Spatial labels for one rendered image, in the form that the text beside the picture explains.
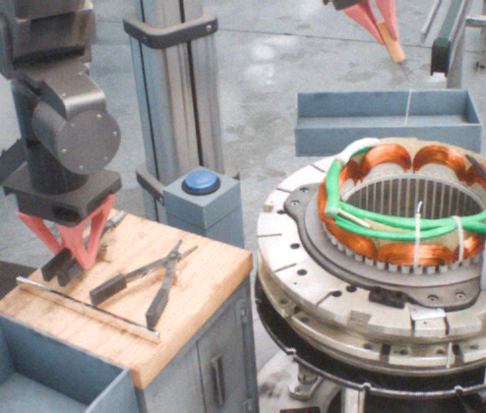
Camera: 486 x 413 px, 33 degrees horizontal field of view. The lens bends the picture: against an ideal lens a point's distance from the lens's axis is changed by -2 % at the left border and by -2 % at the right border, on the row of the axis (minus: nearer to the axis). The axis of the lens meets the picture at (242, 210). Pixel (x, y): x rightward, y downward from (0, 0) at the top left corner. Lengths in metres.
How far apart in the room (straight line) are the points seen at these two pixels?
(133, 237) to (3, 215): 2.13
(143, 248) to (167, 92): 0.34
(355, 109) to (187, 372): 0.51
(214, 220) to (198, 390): 0.24
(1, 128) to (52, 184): 2.39
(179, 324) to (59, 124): 0.24
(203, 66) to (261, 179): 1.84
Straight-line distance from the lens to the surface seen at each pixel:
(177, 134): 1.21
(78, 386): 0.84
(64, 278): 0.83
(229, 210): 1.06
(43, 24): 0.72
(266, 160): 3.12
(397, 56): 1.10
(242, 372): 0.98
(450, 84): 2.60
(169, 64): 1.16
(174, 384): 0.84
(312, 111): 1.21
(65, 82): 0.70
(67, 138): 0.68
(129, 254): 0.90
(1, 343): 0.88
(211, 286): 0.84
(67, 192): 0.78
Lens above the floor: 1.59
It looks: 34 degrees down
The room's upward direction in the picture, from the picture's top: 4 degrees counter-clockwise
